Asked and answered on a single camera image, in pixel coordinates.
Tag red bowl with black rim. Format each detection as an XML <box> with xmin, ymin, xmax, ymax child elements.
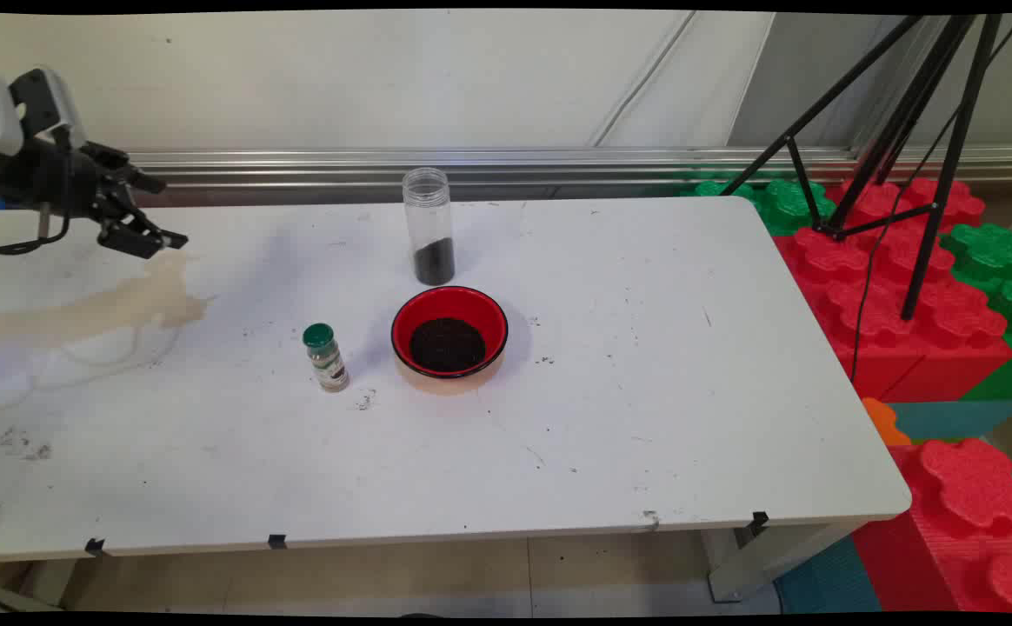
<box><xmin>390</xmin><ymin>285</ymin><xmax>509</xmax><ymax>394</ymax></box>

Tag red studded foam block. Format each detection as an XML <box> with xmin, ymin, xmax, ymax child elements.
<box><xmin>771</xmin><ymin>178</ymin><xmax>1012</xmax><ymax>403</ymax></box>
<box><xmin>852</xmin><ymin>437</ymin><xmax>1012</xmax><ymax>615</ymax></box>

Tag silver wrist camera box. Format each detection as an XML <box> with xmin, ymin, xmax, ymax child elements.
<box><xmin>9</xmin><ymin>66</ymin><xmax>87</xmax><ymax>150</ymax></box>

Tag orange foam piece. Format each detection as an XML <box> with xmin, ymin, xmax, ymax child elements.
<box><xmin>861</xmin><ymin>396</ymin><xmax>914</xmax><ymax>447</ymax></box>

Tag white table leg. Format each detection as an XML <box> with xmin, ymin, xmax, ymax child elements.
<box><xmin>702</xmin><ymin>520</ymin><xmax>859</xmax><ymax>603</ymax></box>

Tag teal foam mat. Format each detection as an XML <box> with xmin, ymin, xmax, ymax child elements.
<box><xmin>774</xmin><ymin>535</ymin><xmax>882</xmax><ymax>615</ymax></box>

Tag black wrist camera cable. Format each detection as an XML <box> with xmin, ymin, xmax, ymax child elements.
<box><xmin>0</xmin><ymin>126</ymin><xmax>72</xmax><ymax>256</ymax></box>

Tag green studded foam block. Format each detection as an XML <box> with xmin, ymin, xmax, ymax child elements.
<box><xmin>941</xmin><ymin>222</ymin><xmax>1012</xmax><ymax>403</ymax></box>
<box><xmin>678</xmin><ymin>170</ymin><xmax>837</xmax><ymax>237</ymax></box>

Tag teal foam block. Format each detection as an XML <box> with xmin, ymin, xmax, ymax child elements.
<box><xmin>889</xmin><ymin>398</ymin><xmax>1012</xmax><ymax>443</ymax></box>

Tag aluminium wall rail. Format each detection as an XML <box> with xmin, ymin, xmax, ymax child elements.
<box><xmin>119</xmin><ymin>146</ymin><xmax>1012</xmax><ymax>190</ymax></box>

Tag spice bottle with green cap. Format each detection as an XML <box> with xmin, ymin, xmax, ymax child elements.
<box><xmin>302</xmin><ymin>323</ymin><xmax>350</xmax><ymax>393</ymax></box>

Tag black tripod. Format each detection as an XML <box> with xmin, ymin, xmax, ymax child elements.
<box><xmin>719</xmin><ymin>13</ymin><xmax>1007</xmax><ymax>321</ymax></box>

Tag clear plastic jar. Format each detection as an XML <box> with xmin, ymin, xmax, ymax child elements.
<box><xmin>402</xmin><ymin>167</ymin><xmax>456</xmax><ymax>288</ymax></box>

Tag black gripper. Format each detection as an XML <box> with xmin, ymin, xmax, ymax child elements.
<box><xmin>0</xmin><ymin>139</ymin><xmax>190</xmax><ymax>260</ymax></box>

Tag black seeds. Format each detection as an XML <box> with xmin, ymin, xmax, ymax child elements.
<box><xmin>413</xmin><ymin>236</ymin><xmax>456</xmax><ymax>287</ymax></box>
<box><xmin>409</xmin><ymin>317</ymin><xmax>487</xmax><ymax>373</ymax></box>

